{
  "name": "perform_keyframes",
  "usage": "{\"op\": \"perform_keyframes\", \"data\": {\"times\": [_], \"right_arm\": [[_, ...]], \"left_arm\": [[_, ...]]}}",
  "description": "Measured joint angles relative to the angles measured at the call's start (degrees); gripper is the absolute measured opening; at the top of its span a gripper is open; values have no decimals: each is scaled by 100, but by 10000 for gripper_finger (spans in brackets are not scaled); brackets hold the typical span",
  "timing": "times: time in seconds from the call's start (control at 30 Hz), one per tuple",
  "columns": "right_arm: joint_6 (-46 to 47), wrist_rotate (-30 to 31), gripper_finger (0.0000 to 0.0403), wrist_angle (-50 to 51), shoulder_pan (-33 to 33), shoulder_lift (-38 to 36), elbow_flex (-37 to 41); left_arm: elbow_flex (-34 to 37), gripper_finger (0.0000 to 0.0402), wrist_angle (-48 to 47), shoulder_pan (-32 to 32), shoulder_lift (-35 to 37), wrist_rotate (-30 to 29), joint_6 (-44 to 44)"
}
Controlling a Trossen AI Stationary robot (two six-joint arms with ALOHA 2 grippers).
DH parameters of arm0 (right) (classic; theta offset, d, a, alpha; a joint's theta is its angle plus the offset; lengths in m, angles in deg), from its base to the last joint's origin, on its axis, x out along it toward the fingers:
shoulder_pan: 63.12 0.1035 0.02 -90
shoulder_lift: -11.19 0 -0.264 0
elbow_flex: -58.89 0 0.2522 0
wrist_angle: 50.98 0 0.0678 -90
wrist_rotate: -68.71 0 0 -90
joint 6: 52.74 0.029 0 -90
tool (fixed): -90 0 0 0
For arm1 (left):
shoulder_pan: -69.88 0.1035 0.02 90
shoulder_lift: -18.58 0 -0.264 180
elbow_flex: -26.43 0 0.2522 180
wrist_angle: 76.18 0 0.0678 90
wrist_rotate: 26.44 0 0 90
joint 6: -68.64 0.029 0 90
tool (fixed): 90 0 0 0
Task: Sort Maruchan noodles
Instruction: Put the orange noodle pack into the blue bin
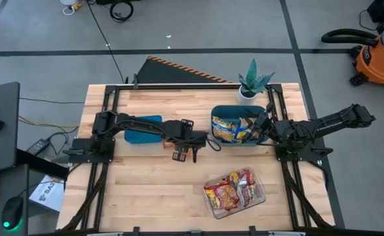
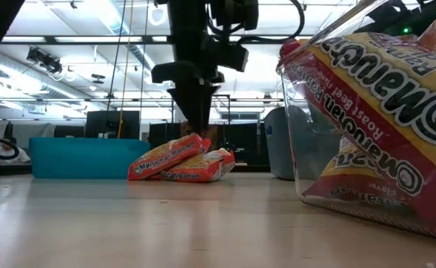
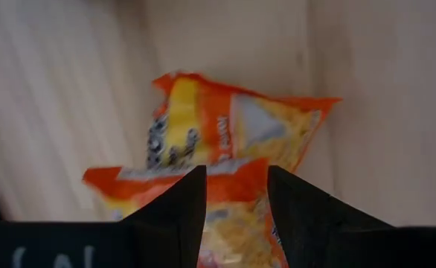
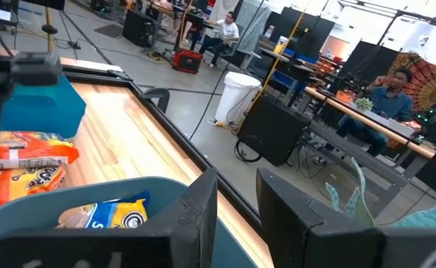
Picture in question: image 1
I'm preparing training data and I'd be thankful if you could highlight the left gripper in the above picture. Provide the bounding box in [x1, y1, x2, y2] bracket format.
[171, 129, 209, 164]

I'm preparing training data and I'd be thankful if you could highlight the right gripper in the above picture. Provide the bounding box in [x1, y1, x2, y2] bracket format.
[244, 102, 277, 140]

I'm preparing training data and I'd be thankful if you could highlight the blue noodle pack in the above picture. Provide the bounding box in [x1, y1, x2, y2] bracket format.
[236, 117, 261, 140]
[213, 127, 244, 144]
[211, 116, 235, 130]

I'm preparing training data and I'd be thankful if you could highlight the red and yellow noodle pack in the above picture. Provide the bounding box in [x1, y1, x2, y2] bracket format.
[204, 186, 222, 210]

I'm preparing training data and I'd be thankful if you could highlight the red and silver noodle pack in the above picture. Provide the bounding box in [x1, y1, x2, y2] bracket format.
[236, 170, 257, 207]

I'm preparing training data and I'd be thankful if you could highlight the white plant pot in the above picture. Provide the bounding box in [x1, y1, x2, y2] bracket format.
[237, 85, 258, 105]

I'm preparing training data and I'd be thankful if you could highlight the teal plastic bin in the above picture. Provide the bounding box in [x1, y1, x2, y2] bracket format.
[210, 104, 271, 147]

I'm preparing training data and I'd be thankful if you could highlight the green succulent plant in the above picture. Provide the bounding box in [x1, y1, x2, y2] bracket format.
[238, 58, 275, 98]

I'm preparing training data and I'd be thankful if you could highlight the teal plastic lid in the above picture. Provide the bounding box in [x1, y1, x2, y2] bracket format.
[124, 115, 164, 145]

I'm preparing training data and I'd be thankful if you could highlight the clear plastic container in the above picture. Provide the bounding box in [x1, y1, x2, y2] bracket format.
[203, 168, 267, 220]

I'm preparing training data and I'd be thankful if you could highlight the black mat with orange stripes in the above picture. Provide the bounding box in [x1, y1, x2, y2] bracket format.
[136, 55, 233, 85]

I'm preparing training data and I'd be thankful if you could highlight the orange shop vacuum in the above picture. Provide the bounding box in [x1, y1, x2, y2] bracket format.
[349, 24, 384, 96]

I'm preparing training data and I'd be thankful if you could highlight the white cardboard box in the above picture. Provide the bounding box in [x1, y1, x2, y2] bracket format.
[28, 175, 66, 214]

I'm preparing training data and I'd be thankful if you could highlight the black desk crossbar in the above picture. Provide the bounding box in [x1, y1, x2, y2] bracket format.
[14, 149, 70, 180]

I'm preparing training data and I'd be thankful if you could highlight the black power adapter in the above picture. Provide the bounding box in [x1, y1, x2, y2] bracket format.
[26, 138, 51, 157]

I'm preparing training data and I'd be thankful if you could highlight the black computer mouse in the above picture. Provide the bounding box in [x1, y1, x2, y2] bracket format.
[1, 195, 25, 230]

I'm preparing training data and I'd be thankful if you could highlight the white and yellow floor item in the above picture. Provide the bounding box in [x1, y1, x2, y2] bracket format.
[60, 0, 85, 16]

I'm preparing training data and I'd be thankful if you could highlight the black metal table frame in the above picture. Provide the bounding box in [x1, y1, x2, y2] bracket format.
[56, 83, 343, 236]

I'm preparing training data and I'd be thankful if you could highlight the black vacuum hose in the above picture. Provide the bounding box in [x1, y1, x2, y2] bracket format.
[320, 28, 379, 47]

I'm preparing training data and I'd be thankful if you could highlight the yellow cable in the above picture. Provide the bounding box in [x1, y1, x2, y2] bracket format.
[18, 115, 80, 129]

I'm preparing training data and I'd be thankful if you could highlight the thin grey cable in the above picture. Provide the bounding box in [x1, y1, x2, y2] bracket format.
[18, 97, 86, 105]

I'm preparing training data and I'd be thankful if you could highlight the long black floor cable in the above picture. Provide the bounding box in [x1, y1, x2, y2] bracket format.
[86, 0, 128, 83]

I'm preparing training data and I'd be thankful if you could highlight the coiled black cable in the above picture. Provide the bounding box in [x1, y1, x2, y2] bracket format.
[109, 0, 134, 23]

